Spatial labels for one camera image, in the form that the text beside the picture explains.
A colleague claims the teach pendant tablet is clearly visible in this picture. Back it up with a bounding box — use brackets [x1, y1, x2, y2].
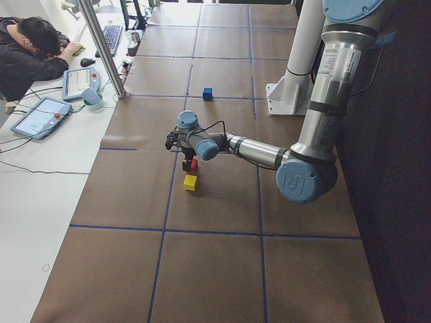
[62, 67, 100, 102]
[10, 97, 72, 140]

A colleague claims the near teach pendant tablet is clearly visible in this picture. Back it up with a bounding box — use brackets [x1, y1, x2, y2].
[10, 97, 72, 140]

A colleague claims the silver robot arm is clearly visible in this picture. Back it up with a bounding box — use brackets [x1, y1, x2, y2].
[165, 1, 396, 204]

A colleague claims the far teach pendant tablet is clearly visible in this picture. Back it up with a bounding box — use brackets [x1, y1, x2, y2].
[62, 67, 100, 102]

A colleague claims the seated person in black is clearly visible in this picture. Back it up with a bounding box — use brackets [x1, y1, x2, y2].
[1, 17, 82, 102]

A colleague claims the black computer mouse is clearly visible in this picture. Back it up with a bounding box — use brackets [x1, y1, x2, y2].
[80, 58, 96, 67]

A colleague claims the black keyboard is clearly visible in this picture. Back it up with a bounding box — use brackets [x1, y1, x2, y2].
[103, 24, 123, 57]

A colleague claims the aluminium frame post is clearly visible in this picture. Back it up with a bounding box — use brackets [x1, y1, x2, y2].
[77, 0, 127, 99]

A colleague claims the red wooden cube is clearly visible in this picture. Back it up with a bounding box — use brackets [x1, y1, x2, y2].
[189, 159, 199, 174]

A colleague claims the metal cup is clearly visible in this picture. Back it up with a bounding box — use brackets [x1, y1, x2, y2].
[131, 32, 141, 43]

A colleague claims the blue wooden cube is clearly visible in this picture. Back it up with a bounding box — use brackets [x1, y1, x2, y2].
[202, 87, 213, 101]

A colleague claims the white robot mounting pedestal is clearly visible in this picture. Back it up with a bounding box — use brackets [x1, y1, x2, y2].
[266, 0, 325, 115]

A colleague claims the yellow wooden cube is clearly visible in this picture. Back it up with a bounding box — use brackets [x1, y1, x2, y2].
[183, 174, 198, 192]

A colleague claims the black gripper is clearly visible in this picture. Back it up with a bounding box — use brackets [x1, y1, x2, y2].
[164, 130, 195, 172]

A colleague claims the orange black connector box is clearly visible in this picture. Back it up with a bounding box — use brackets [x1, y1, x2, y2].
[121, 61, 131, 74]

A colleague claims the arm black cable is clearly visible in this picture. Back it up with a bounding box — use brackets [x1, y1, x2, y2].
[174, 120, 236, 155]

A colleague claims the black flat box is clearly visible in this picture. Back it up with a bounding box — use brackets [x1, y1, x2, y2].
[127, 41, 140, 57]

